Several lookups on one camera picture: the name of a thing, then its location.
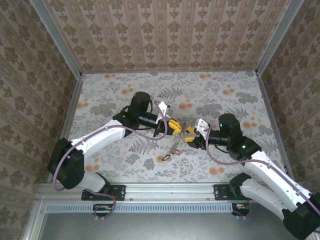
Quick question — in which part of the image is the aluminium table back rail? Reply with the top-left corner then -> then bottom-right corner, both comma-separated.
81,69 -> 258,75

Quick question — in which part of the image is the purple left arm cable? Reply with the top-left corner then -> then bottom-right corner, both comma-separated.
52,100 -> 168,222

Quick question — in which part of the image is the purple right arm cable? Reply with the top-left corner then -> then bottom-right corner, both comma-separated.
204,127 -> 320,218

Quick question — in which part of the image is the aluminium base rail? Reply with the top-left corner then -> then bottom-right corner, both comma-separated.
36,182 -> 307,202

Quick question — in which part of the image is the silver keyring chain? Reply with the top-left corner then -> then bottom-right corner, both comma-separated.
171,121 -> 191,156

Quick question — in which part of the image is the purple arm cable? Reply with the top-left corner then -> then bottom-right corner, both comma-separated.
204,127 -> 320,218
52,100 -> 168,222

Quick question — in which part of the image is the aluminium corner post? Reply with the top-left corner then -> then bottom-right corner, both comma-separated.
255,0 -> 306,76
29,0 -> 83,78

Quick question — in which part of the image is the aluminium table side rail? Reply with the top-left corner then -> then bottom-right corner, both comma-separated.
47,73 -> 85,185
256,72 -> 295,176

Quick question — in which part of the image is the grey metal sheet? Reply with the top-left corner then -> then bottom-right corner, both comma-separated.
41,211 -> 301,240

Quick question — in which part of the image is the small circuit board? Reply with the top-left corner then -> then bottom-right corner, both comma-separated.
92,203 -> 113,217
231,203 -> 251,216

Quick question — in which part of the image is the grey slotted cable duct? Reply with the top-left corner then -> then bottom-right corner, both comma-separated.
46,202 -> 235,214

